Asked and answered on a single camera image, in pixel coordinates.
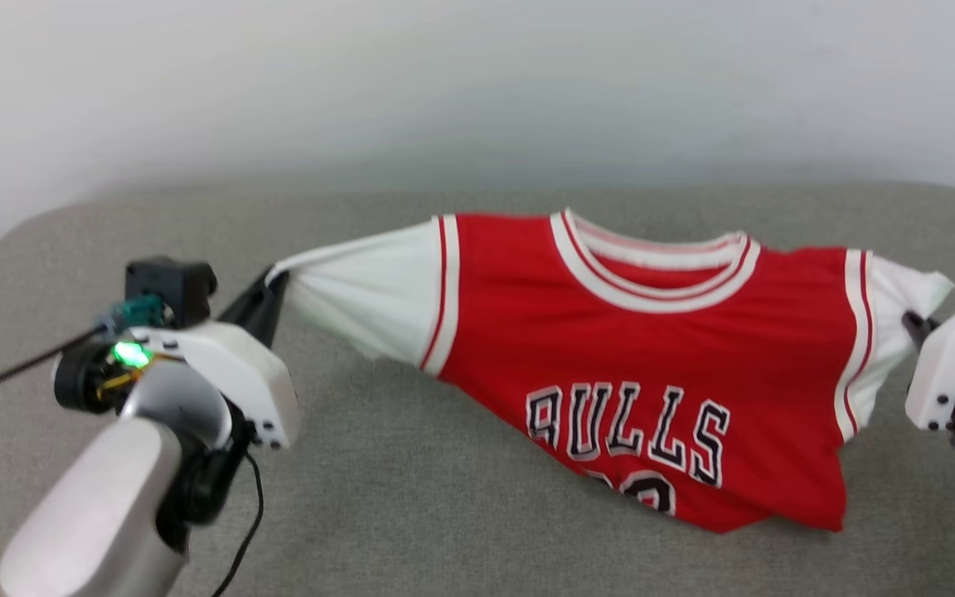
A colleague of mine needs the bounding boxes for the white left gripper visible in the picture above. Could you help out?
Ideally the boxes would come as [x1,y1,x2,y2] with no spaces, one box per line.
[129,267,301,450]

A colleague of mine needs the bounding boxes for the red Bulls basketball jersey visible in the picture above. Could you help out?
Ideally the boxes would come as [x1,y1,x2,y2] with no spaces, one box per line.
[266,207,955,534]

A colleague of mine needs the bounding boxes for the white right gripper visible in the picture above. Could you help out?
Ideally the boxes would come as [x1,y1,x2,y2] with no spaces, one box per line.
[901,297,955,432]

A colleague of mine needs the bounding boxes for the black cable with teal connector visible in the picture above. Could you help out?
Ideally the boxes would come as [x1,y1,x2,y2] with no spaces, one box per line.
[0,297,168,391]

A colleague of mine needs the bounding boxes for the thin black cable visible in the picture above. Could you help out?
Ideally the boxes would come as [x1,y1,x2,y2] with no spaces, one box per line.
[212,452,265,597]

